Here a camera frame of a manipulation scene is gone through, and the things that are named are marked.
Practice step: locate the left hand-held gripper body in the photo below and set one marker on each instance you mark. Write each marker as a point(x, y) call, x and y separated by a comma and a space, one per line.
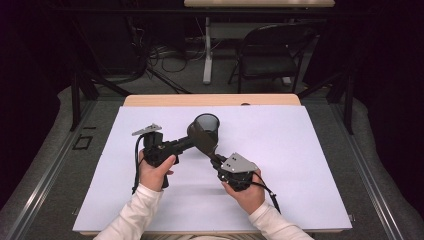
point(155, 148)

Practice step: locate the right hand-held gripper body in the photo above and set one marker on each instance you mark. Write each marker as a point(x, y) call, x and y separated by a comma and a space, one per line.
point(238, 165)

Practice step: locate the black mesh pen holder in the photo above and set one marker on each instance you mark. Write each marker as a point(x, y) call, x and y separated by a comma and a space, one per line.
point(209, 121)

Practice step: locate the person's left hand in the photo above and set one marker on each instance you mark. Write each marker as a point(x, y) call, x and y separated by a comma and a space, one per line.
point(151, 176)

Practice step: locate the person's right hand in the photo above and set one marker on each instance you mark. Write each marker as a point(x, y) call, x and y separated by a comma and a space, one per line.
point(251, 198)

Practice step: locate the white table sheet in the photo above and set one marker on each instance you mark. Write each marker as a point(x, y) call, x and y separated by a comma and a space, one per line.
point(283, 160)

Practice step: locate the black tripod stand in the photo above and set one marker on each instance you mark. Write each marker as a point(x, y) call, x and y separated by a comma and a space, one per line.
point(166, 81)

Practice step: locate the white desk with metal leg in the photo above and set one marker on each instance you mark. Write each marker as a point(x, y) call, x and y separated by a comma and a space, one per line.
point(207, 66)

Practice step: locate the black folding chair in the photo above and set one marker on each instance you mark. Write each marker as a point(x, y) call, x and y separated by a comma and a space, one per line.
point(266, 65)

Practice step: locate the black metal frame stand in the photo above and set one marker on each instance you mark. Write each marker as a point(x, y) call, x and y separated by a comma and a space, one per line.
point(349, 100)
point(75, 100)

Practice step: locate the grey metal floor rail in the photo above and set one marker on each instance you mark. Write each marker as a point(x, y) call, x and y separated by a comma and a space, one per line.
point(43, 186)
point(370, 186)

